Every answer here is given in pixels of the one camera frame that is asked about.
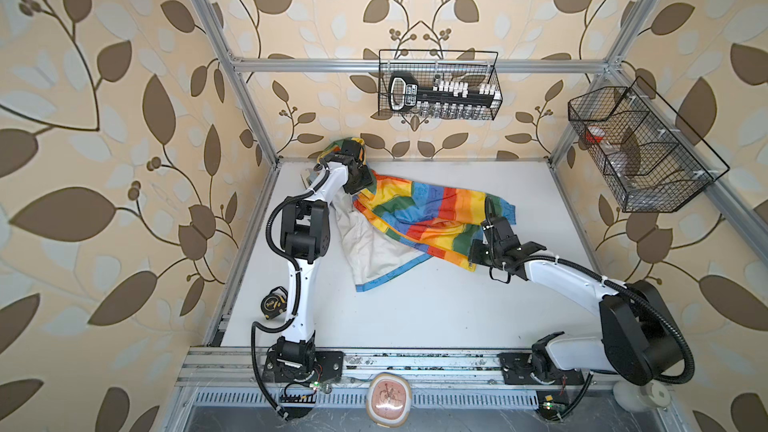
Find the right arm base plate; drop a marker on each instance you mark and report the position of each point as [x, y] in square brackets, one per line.
[522, 369]

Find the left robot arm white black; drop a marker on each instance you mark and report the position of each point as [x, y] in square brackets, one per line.
[298, 230]

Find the black socket set rail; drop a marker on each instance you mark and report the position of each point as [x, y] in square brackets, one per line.
[404, 93]

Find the yellow black tape measure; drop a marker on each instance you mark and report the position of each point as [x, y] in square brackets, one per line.
[274, 303]

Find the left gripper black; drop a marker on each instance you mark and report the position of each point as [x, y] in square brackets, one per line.
[368, 179]

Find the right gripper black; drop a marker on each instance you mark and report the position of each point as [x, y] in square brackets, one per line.
[474, 251]

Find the pink round timer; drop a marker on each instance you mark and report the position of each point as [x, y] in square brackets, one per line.
[389, 400]

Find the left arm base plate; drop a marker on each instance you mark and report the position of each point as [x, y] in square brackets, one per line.
[326, 367]

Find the wire basket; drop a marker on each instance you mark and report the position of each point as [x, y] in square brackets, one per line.
[653, 158]
[474, 67]

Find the right wire basket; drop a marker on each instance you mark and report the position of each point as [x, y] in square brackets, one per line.
[653, 158]

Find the back wire basket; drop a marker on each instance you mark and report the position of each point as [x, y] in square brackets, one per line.
[474, 67]

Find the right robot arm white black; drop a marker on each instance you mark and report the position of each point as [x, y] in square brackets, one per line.
[638, 340]

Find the rainbow striped jacket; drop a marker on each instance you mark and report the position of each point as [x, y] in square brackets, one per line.
[394, 225]

